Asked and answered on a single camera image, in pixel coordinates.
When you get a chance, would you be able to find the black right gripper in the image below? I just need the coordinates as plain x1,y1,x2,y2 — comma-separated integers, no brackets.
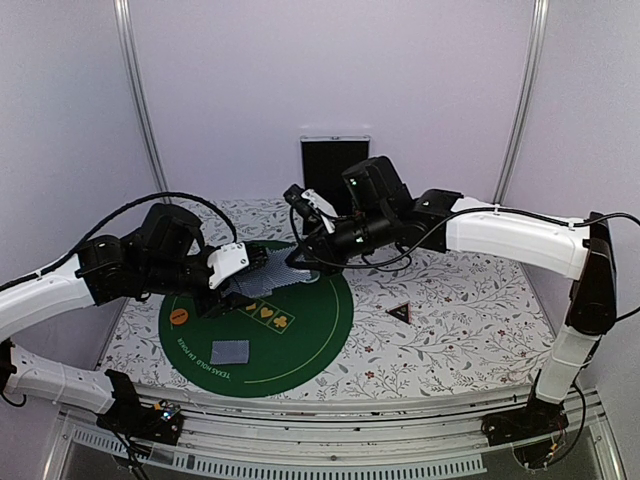
285,205,395,278

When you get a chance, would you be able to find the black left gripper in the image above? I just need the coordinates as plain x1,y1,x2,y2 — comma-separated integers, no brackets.
142,245,257,319

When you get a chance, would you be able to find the orange big blind button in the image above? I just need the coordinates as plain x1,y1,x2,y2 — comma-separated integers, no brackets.
169,308,189,326

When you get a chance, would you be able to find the blue playing card deck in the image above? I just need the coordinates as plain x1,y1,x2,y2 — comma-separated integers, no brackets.
228,273,274,298

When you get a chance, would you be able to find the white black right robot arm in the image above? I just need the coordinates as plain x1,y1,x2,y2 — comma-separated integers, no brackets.
284,185,617,436

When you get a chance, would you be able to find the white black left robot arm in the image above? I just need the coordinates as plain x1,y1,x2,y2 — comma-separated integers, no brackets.
1,242,249,434

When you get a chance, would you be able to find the clear dealer button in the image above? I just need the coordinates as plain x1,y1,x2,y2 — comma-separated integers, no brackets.
303,271,321,284

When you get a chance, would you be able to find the green round poker mat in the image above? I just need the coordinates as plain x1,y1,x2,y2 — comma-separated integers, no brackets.
158,274,354,398

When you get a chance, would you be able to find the aluminium poker chip case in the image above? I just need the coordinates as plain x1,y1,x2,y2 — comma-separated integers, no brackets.
300,135,371,216

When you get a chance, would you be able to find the triangular all in marker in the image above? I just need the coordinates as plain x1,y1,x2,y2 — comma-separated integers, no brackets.
386,302,412,325

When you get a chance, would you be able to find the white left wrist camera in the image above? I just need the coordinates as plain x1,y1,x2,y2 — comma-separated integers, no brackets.
207,242,249,290

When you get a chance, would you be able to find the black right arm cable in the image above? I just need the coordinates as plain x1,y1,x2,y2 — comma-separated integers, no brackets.
289,204,640,321

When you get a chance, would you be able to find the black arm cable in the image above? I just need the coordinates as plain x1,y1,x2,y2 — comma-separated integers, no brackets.
289,204,640,321
0,191,239,291

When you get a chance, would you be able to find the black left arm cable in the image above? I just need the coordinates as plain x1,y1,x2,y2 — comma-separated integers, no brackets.
0,191,239,291

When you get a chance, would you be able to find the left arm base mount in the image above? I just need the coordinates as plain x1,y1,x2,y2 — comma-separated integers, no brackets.
96,369,184,446

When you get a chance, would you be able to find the front aluminium rail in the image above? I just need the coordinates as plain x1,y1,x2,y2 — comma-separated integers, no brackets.
47,387,626,480

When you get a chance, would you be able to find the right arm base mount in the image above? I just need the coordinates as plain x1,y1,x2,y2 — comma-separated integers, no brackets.
481,389,569,470

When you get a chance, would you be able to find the left aluminium frame post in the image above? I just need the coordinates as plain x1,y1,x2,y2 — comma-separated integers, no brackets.
113,0,170,192

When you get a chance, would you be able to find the aluminium frame post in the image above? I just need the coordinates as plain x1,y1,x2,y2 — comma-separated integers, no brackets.
113,0,170,192
493,0,550,205

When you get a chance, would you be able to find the right aluminium frame post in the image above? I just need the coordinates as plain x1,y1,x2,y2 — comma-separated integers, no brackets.
493,0,550,205

